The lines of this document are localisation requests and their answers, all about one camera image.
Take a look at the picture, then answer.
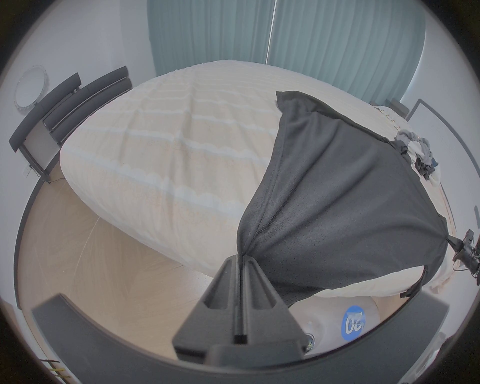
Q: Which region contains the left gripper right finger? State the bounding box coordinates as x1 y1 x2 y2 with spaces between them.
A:
243 256 309 354

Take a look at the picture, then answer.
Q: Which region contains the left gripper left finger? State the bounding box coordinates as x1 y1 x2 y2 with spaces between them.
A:
172 255 241 361

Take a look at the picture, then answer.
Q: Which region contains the black T-shirt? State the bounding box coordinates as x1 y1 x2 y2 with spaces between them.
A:
236 91 456 312

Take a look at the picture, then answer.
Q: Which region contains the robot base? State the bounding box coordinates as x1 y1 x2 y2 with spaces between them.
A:
290 296 381 355

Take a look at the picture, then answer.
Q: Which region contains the pile of clothes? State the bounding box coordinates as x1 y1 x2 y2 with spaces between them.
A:
394 129 441 184

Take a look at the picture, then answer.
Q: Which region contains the bed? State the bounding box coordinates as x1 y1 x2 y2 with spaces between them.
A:
59 60 480 301

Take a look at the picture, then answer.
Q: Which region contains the white printed pillow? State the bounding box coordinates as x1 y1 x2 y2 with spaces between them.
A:
374 106 400 130

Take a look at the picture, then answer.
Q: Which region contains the blue-green curtain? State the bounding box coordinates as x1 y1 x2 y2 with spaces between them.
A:
147 0 278 77
267 0 427 102

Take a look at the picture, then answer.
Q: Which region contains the black chest of drawers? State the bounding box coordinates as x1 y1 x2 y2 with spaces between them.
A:
9 67 134 184

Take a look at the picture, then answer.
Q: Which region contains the round white disc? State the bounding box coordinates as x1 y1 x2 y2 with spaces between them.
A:
14 64 49 112

